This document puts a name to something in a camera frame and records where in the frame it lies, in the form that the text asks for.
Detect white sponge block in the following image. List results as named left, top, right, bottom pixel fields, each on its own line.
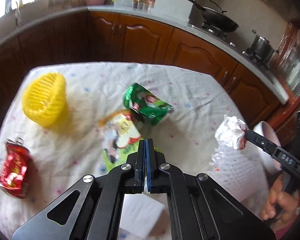
left=117, top=194, right=170, bottom=239

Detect person's right hand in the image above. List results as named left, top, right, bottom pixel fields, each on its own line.
left=261, top=175, right=300, bottom=225

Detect gas stove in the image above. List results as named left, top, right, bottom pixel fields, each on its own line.
left=187, top=23, right=270, bottom=71

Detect crushed red soda can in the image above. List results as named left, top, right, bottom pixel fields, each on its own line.
left=0, top=137, right=32, bottom=199

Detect steel stock pot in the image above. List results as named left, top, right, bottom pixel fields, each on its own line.
left=250, top=30, right=279, bottom=63

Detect wooden lower kitchen cabinets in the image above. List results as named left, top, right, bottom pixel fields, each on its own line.
left=0, top=11, right=287, bottom=126

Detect yellow foam net sleeve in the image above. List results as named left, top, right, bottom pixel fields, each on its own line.
left=21, top=73, right=66, bottom=127

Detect black wok with handle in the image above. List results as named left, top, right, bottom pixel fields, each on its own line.
left=186, top=0, right=239, bottom=33

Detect crushed green soda can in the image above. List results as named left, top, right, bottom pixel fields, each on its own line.
left=123, top=83, right=174, bottom=126

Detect glass door red cabinet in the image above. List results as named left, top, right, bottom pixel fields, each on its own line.
left=267, top=20, right=300, bottom=129

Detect grey kitchen countertop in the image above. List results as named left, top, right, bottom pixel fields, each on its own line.
left=0, top=4, right=289, bottom=105

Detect pink trash bin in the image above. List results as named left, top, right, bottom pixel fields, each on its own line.
left=252, top=121, right=284, bottom=176

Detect orange green drink pouch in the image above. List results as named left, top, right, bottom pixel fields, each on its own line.
left=98, top=109, right=160, bottom=172

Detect floral white tablecloth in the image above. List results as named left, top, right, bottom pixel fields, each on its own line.
left=0, top=62, right=269, bottom=240

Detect white paper ball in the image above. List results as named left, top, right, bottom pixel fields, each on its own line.
left=215, top=115, right=248, bottom=150

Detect white foam net sheet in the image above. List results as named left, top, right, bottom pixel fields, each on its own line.
left=207, top=145, right=268, bottom=206

